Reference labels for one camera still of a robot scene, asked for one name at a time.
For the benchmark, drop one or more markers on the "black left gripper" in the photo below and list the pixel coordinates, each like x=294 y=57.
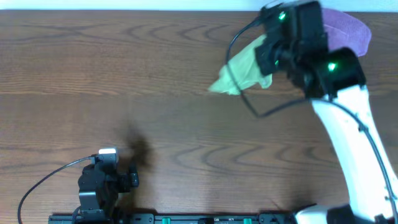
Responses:
x=133 y=179

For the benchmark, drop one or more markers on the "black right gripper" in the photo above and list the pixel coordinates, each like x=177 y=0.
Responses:
x=261 y=55

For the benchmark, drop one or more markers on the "light green cloth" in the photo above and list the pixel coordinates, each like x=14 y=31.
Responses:
x=245 y=71

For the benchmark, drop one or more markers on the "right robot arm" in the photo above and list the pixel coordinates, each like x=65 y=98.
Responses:
x=334 y=83

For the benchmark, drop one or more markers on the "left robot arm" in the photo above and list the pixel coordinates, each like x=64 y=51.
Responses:
x=99 y=187

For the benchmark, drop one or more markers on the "purple cloth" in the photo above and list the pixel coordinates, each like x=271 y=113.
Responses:
x=344 y=30

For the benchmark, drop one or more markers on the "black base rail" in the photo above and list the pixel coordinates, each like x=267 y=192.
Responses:
x=148 y=218

